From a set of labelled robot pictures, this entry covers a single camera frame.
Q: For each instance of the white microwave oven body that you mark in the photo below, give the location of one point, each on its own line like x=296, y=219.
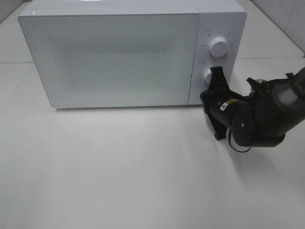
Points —
x=215, y=18

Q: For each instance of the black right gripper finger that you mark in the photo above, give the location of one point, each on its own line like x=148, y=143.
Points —
x=218, y=80

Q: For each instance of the white microwave door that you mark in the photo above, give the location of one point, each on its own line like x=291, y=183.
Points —
x=121, y=60

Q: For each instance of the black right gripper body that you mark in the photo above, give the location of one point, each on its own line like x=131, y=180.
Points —
x=228, y=112

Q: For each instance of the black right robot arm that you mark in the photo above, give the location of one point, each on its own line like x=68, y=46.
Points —
x=260, y=119

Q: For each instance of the white control knob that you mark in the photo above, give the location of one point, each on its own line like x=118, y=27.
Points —
x=207, y=74
x=218, y=46

